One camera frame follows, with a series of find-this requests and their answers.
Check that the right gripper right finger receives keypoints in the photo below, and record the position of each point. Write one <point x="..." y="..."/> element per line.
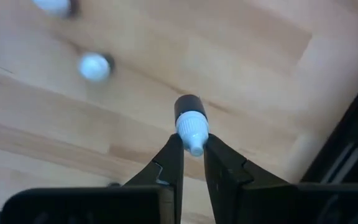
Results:
<point x="225" y="174"/>

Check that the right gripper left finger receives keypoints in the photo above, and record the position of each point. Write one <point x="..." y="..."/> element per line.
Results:
<point x="169" y="168"/>

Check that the small black bottle white label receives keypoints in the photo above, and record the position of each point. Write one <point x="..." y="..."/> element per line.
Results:
<point x="188" y="105"/>

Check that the small blue food coloring bottle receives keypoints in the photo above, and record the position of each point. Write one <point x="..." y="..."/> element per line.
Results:
<point x="94" y="67"/>

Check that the small brown orange coloring bottle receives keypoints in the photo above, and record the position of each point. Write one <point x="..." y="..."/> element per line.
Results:
<point x="54" y="6"/>

